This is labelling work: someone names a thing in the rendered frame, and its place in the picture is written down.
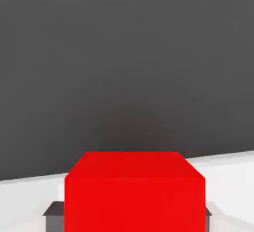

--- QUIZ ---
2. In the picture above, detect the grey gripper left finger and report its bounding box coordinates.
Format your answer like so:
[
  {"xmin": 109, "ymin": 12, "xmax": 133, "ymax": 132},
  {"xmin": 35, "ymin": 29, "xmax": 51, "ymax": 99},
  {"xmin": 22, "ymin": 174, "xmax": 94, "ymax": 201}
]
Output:
[{"xmin": 29, "ymin": 201, "xmax": 65, "ymax": 232}]

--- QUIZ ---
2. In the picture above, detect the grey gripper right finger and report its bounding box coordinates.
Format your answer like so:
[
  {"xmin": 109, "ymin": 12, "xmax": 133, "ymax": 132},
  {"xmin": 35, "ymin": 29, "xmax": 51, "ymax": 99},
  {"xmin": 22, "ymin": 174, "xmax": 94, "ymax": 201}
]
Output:
[{"xmin": 205, "ymin": 201, "xmax": 245, "ymax": 232}]

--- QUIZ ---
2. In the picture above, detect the small red cube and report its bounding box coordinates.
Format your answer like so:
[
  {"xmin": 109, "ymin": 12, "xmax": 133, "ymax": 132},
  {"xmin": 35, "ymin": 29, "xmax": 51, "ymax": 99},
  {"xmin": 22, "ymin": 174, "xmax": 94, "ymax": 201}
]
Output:
[{"xmin": 64, "ymin": 151, "xmax": 206, "ymax": 232}]

